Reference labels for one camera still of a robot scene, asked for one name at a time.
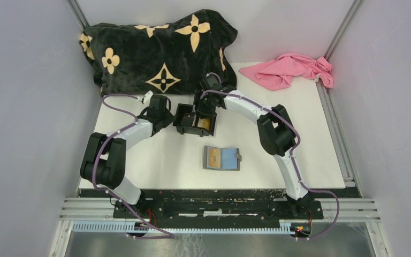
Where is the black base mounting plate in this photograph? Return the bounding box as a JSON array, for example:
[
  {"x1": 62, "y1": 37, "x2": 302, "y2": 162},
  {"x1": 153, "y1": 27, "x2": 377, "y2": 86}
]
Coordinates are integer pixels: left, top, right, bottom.
[{"x1": 78, "y1": 188, "x2": 360, "y2": 230}]

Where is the slotted grey cable duct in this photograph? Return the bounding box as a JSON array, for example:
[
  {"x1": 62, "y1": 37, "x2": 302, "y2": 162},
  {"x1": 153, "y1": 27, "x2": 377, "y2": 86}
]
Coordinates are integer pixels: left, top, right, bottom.
[{"x1": 72, "y1": 221, "x2": 294, "y2": 235}]

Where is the stack of cards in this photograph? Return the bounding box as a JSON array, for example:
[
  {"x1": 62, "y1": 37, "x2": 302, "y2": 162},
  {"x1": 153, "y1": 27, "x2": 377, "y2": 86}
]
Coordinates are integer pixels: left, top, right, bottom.
[{"x1": 181, "y1": 114, "x2": 211, "y2": 130}]

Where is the black floral plush blanket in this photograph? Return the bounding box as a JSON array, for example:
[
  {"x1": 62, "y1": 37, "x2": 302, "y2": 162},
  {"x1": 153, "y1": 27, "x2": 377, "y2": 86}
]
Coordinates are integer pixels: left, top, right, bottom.
[{"x1": 79, "y1": 9, "x2": 238, "y2": 96}]

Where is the orange credit card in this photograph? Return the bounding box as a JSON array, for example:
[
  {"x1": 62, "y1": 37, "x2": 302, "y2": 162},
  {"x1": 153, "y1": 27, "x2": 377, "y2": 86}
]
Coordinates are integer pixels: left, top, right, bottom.
[{"x1": 207, "y1": 147, "x2": 221, "y2": 169}]

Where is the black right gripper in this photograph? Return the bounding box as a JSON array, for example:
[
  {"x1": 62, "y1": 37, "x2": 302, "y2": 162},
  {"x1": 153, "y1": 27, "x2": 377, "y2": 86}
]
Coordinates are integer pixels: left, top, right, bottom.
[{"x1": 189, "y1": 89, "x2": 216, "y2": 119}]

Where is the black plastic card box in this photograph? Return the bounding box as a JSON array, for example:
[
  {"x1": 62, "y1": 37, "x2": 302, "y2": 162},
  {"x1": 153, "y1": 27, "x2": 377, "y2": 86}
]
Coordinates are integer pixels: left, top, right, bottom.
[{"x1": 173, "y1": 103, "x2": 217, "y2": 137}]

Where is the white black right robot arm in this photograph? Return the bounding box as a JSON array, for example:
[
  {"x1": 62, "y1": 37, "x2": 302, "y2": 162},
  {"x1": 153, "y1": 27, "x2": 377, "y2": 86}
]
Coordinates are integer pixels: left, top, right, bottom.
[{"x1": 195, "y1": 74, "x2": 314, "y2": 218}]

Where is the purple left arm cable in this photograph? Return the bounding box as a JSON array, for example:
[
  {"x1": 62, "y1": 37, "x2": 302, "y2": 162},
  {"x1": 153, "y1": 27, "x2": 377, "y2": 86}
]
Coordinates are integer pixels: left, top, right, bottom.
[{"x1": 92, "y1": 93, "x2": 175, "y2": 240}]

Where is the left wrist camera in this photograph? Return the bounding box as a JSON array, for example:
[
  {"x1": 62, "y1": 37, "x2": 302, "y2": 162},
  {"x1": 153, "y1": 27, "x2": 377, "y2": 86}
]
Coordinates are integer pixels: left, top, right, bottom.
[{"x1": 141, "y1": 90, "x2": 154, "y2": 104}]

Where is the grey leather card holder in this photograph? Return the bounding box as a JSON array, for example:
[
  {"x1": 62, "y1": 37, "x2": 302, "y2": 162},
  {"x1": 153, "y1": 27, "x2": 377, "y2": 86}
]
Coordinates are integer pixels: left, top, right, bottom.
[{"x1": 202, "y1": 146, "x2": 242, "y2": 171}]

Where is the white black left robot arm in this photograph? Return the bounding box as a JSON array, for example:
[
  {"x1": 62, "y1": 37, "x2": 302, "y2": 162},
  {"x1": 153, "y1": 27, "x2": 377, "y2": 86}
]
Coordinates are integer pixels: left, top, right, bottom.
[{"x1": 79, "y1": 92, "x2": 174, "y2": 218}]

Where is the pink cloth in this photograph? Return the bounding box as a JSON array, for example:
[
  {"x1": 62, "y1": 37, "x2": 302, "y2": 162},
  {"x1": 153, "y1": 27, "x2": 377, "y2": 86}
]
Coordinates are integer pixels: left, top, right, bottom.
[{"x1": 239, "y1": 53, "x2": 334, "y2": 91}]

